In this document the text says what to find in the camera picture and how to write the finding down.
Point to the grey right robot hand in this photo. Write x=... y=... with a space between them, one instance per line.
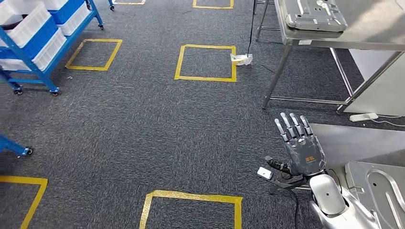
x=307 y=155

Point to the stainless steel workbench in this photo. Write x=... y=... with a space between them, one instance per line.
x=348 y=142

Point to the blue metal shelf rack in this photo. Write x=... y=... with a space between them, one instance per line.
x=41 y=74
x=12 y=146

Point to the stamped sheet metal panel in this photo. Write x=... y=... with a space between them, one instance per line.
x=310 y=19
x=360 y=180

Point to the white power strip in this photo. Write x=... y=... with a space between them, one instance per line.
x=364 y=117

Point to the white cabinet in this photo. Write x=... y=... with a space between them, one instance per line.
x=383 y=91

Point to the white paper label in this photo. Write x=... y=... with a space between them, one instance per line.
x=305 y=42

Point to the crumpled clear plastic bundle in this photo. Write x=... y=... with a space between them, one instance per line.
x=242 y=59

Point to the stainless steel table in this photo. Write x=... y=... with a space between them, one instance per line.
x=364 y=34

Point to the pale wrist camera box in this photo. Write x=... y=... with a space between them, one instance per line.
x=264 y=173

